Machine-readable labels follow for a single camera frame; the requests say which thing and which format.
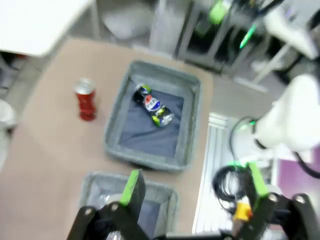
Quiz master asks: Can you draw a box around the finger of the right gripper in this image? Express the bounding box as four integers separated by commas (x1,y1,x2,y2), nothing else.
209,0,231,25
239,24,258,50

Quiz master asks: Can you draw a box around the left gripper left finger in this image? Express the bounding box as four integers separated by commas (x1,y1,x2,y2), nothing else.
66,168,152,240

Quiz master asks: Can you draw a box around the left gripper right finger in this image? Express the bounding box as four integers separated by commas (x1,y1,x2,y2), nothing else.
243,161,320,240

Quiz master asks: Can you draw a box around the black Pepsi can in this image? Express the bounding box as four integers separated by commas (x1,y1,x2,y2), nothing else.
132,83,175,128

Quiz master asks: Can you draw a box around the grey fabric basket labelled Plastic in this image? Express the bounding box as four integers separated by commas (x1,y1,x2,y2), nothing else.
78,171,180,240

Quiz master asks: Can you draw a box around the grey fabric basket labelled Can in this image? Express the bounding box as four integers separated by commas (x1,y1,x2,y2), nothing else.
103,59,203,174

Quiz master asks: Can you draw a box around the red soda can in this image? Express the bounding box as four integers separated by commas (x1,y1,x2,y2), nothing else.
74,78,98,122

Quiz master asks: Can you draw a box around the clear plastic bottle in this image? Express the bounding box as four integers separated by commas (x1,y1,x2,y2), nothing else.
96,193,124,209

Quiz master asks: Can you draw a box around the yellow emergency stop button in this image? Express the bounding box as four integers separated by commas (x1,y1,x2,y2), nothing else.
232,201,252,222

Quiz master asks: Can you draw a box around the grey metal cabinet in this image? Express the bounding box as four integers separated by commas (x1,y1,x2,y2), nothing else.
149,0,254,74

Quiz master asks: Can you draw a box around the purple board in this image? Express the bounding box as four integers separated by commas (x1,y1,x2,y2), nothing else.
276,157,320,199

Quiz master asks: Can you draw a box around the person in white jacket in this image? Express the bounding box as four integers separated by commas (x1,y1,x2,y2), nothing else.
0,98,17,171

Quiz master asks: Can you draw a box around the white side table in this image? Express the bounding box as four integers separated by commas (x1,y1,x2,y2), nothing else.
0,0,94,57

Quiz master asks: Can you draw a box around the white metal frame stand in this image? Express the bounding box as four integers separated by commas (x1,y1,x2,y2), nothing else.
234,42,301,94

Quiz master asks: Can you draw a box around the coiled black cable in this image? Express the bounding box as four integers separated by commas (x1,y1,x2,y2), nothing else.
211,164,251,216

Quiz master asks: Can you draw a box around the black base cable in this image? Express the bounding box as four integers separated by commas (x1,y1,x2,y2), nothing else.
229,116,261,161

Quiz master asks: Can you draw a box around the aluminium base plate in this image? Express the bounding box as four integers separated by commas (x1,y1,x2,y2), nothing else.
191,112,274,235

